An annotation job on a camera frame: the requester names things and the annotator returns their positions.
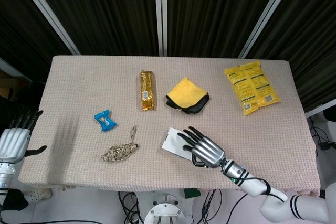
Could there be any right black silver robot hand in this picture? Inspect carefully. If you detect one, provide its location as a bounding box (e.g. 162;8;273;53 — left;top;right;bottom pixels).
177;126;227;169

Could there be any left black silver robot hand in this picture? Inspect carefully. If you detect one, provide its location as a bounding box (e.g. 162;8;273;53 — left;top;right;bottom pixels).
0;110;48;164

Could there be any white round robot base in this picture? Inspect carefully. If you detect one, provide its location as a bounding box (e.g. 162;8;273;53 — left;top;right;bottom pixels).
143;191;192;224

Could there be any white cardboard box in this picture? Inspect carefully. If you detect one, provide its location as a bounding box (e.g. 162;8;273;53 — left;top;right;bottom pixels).
161;127;196;161

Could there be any white perforated shoe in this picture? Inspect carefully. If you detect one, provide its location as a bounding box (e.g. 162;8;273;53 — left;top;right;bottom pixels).
25;187;53;204

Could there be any yellow black folded cloth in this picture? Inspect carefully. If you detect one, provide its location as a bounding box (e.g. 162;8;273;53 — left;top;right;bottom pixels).
165;77;211;114

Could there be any yellow printed snack bag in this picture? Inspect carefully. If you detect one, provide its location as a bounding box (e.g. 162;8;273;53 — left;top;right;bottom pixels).
224;60;281;116

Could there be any gold foil snack package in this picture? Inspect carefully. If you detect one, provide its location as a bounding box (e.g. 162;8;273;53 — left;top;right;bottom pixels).
139;70;156;112

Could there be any beige waffle tablecloth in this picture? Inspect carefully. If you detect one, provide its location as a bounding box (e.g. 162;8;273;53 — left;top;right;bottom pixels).
17;55;321;196

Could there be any blue snack packet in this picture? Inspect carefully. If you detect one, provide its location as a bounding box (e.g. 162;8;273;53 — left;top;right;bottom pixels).
93;109;118;132

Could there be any black power adapter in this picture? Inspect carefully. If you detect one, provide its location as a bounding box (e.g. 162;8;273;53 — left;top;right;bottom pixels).
318;141;332;152

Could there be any black pleated curtain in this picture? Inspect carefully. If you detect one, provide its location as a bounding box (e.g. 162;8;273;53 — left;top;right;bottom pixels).
0;0;336;113

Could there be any black floor cable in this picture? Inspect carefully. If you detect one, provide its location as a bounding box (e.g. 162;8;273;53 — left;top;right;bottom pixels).
117;191;146;224
199;189;224;224

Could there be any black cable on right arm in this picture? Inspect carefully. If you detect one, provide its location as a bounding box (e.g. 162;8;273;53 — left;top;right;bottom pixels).
222;159;287;204

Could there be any braided camouflage rope bundle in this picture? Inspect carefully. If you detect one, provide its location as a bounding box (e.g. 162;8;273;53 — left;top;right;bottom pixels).
101;125;139;163

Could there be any white slanted frame post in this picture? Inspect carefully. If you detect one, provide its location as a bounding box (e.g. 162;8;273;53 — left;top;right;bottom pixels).
238;0;300;58
18;0;81;56

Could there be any white upright frame post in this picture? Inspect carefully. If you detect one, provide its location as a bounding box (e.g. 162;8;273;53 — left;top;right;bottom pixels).
154;0;169;57

